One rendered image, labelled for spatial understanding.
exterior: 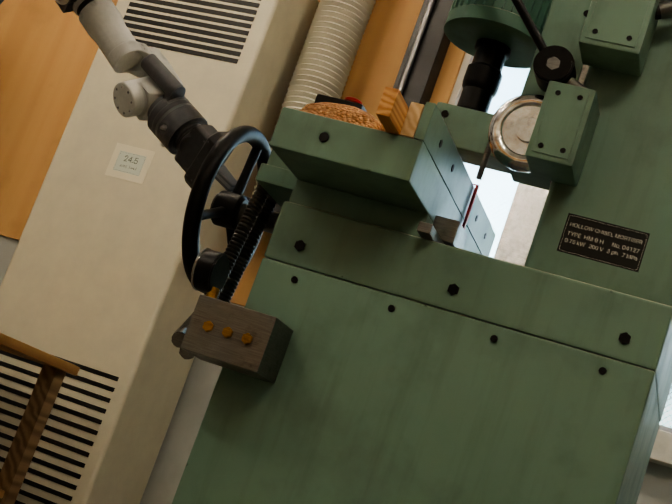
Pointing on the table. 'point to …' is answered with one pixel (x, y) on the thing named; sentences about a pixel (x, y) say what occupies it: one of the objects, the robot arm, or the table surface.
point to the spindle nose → (484, 74)
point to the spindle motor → (496, 26)
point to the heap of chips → (344, 114)
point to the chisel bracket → (470, 134)
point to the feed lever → (548, 56)
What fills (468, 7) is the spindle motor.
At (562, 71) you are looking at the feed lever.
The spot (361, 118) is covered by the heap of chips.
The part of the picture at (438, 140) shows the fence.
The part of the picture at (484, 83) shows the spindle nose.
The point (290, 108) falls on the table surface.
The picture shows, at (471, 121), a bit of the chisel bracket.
